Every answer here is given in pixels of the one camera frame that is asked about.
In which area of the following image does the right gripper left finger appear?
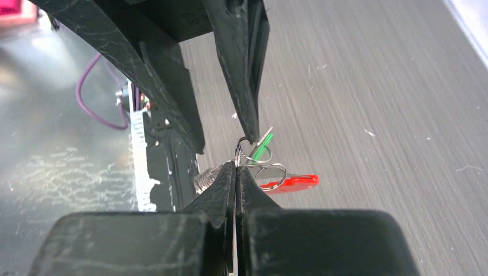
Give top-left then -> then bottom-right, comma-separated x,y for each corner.
29,162 -> 236,275

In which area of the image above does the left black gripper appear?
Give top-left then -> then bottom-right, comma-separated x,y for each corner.
34,0 -> 270,154

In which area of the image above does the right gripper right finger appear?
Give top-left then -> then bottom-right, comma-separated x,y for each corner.
236,167 -> 420,275

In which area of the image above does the red handled metal keyring holder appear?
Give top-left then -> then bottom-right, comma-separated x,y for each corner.
192,137 -> 320,196

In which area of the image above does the key with green tag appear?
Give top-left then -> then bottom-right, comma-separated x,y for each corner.
246,126 -> 273,164

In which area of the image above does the white slotted cable duct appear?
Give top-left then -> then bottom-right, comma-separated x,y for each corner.
128,80 -> 157,212

